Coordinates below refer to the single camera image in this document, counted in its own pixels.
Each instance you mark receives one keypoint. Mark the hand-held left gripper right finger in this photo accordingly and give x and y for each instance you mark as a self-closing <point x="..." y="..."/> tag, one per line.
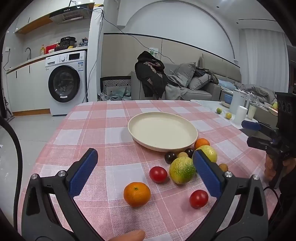
<point x="207" y="173"/>

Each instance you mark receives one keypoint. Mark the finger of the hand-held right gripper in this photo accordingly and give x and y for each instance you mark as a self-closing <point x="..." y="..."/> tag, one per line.
<point x="256" y="141"/>
<point x="251" y="125"/>

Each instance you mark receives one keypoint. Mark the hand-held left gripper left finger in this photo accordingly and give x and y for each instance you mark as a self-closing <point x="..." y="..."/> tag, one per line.
<point x="84" y="171"/>

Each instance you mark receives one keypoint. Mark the brown longan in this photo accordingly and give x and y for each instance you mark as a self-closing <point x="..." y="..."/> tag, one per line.
<point x="223" y="167"/>
<point x="182" y="155"/>

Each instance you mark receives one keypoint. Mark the yellow lemon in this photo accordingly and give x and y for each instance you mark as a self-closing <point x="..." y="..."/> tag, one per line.
<point x="210" y="151"/>

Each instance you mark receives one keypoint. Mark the green-yellow lemon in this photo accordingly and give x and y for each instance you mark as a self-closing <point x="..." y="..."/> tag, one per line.
<point x="181" y="170"/>

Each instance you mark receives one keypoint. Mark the red tomato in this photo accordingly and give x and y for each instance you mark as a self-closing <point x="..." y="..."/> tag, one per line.
<point x="158" y="174"/>
<point x="198" y="198"/>

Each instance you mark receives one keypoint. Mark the orange tangerine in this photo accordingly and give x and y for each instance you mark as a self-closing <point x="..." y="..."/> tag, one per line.
<point x="136" y="194"/>
<point x="201" y="143"/>

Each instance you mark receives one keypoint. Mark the cream round plate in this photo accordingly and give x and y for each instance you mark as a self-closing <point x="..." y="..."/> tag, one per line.
<point x="159" y="132"/>

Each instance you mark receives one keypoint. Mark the person's right forearm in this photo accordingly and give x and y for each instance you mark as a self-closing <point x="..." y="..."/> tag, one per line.
<point x="289" y="185"/>

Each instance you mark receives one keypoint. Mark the person's right hand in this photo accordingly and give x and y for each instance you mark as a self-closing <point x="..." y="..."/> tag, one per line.
<point x="268" y="169"/>

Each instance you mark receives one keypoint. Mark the person's left hand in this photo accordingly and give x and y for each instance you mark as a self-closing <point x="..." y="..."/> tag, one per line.
<point x="129" y="236"/>

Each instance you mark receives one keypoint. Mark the glass of milk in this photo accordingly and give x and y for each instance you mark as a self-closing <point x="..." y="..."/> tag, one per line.
<point x="251" y="112"/>

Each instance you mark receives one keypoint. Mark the white cup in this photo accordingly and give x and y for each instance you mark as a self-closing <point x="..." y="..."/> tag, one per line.
<point x="240" y="117"/>

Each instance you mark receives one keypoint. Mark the white fruit bowl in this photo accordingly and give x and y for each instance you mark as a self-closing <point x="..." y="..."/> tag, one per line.
<point x="270" y="110"/>

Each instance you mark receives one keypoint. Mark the yellow lime on side table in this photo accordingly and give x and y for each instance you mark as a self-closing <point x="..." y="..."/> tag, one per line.
<point x="228" y="115"/>

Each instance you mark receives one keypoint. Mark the dark plum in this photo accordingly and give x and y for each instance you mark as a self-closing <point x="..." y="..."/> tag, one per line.
<point x="189" y="152"/>
<point x="170" y="157"/>

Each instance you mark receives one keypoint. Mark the grey duvet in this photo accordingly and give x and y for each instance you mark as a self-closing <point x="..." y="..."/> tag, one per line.
<point x="256" y="91"/>

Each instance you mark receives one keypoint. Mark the small green fruit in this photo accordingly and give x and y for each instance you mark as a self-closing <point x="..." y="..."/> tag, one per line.
<point x="219" y="110"/>

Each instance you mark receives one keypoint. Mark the blue pot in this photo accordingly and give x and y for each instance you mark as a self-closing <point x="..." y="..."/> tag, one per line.
<point x="226" y="99"/>

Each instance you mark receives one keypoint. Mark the pink checked tablecloth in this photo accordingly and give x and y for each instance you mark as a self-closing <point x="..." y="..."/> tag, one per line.
<point x="92" y="129"/>

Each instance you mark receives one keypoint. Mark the white curtain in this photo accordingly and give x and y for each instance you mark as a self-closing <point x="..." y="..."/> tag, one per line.
<point x="263" y="60"/>

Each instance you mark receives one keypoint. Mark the grey sofa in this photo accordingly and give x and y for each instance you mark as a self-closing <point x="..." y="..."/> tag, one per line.
<point x="203" y="91"/>

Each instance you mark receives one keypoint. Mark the grey pillow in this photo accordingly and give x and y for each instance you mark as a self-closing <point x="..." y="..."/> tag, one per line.
<point x="186" y="73"/>
<point x="198" y="82"/>

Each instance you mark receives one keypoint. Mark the dark clothes pile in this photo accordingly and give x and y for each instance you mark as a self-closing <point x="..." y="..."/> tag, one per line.
<point x="205" y="73"/>

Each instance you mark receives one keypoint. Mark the grey blanket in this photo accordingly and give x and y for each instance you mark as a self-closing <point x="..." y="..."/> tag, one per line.
<point x="174" y="89"/>

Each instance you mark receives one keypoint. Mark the white washing machine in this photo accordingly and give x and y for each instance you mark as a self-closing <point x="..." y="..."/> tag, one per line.
<point x="67" y="85"/>

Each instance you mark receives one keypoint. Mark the black-white patterned basket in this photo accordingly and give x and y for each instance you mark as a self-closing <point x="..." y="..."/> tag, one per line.
<point x="115" y="83"/>

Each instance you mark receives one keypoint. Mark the white kitchen base cabinet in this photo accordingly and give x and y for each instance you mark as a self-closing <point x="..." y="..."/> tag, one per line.
<point x="30" y="88"/>

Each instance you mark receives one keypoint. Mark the black jacket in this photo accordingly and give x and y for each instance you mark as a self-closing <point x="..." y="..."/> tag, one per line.
<point x="150" y="74"/>

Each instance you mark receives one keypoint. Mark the red box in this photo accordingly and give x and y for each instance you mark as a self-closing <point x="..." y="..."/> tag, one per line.
<point x="50" y="49"/>

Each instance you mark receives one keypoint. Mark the yellow soap bottle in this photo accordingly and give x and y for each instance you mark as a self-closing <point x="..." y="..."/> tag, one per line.
<point x="42" y="51"/>

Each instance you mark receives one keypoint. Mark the black pressure cooker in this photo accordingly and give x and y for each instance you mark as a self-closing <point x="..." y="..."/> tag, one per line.
<point x="67" y="42"/>

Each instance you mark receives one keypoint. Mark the kitchen faucet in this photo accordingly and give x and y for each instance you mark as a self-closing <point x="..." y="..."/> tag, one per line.
<point x="29" y="52"/>

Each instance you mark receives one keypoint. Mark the range hood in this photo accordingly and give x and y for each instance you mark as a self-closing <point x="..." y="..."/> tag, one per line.
<point x="69" y="15"/>

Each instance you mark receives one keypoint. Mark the wall socket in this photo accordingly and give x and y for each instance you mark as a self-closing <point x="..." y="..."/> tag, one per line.
<point x="153" y="51"/>

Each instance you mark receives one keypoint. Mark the white wall cabinet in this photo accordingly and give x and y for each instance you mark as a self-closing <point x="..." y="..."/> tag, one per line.
<point x="30" y="20"/>

